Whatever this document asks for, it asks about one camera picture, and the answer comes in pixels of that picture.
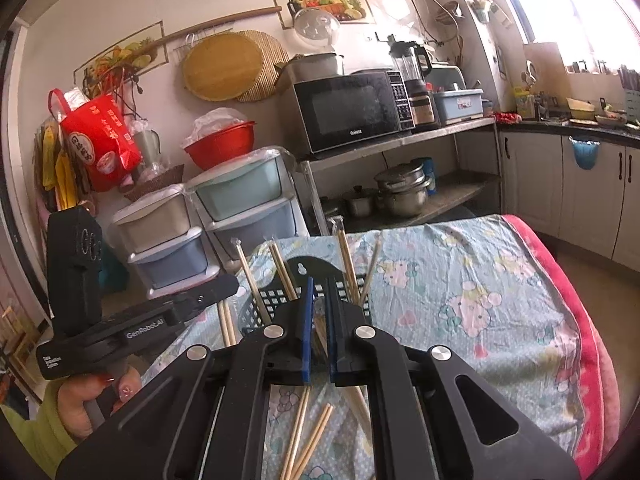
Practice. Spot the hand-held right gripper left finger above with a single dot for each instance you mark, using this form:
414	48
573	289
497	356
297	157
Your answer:
306	340

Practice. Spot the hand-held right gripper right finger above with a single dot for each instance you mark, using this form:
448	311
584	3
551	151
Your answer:
336	345

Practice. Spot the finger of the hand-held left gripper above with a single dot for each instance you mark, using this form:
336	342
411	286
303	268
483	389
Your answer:
215	287

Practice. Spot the group of bamboo chopsticks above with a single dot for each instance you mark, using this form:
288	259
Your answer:
250	280

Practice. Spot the green plastic utensil basket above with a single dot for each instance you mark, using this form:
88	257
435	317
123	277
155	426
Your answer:
322	270

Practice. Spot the person's left forearm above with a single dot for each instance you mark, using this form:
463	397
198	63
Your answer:
30	435

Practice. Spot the person's left hand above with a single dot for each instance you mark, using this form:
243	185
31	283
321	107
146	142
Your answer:
75	400

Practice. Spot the blue plastic bag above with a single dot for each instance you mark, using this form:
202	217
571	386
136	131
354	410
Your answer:
112	275

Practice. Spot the teal-topped plastic drawer tower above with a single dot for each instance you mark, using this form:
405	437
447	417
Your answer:
235	190

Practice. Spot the yellow hanging bags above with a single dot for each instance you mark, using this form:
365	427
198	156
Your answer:
62	175

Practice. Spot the cartoon printed blue tablecloth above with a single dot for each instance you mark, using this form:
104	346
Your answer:
450	285

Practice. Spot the red plastic basin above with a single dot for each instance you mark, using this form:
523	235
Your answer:
220	147

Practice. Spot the red shopping bag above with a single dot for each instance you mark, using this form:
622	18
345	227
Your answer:
100	145

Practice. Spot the small lidded steel pot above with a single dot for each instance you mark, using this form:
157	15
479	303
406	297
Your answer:
360	202

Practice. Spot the plastic-covered metal cup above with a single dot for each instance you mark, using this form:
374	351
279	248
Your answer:
146	150

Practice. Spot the stacked steel pots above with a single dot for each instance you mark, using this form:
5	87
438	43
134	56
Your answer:
402	195

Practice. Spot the white plastic bags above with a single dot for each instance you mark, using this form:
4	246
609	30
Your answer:
217	122

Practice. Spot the blue canister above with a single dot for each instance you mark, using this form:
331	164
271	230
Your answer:
427	175

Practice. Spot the round bamboo board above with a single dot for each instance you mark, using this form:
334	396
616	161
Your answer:
220	67

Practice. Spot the black microwave oven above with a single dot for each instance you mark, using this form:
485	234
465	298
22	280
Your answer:
350	110

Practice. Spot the round woven mat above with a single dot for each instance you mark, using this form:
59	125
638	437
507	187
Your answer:
275	60

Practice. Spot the steel shelf rack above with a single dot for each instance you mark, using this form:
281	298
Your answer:
440	127

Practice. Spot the grey cooker pot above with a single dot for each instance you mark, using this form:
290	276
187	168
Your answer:
320	66

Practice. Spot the white kitchen cabinets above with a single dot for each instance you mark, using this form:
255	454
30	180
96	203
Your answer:
540	185

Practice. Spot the red blanket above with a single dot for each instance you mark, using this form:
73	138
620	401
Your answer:
595	360

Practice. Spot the light blue lidded box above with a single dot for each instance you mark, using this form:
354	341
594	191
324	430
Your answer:
457	107

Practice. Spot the long wooden stick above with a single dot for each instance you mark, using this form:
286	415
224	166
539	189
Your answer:
225	19

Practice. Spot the clear plastic dome cover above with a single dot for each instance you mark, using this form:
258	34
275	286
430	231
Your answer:
315	27

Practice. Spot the red cloth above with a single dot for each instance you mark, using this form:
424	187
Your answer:
507	117

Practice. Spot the black blender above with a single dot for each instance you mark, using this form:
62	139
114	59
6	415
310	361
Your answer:
412	70

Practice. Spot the grey countertop appliance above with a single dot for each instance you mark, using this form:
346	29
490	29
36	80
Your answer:
447	77

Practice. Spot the yellow bottle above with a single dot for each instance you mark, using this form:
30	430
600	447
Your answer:
525	102

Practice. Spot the blue hanging bin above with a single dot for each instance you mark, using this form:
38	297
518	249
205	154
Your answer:
585	155

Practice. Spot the hanging metal bowl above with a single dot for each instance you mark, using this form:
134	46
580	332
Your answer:
447	12

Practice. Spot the pale cutting board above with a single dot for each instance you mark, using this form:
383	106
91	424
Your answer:
542	60

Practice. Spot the kitchen window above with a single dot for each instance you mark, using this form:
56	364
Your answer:
575	10

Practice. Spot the wall-mounted holder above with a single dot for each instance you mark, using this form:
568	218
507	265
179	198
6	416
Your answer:
490	10

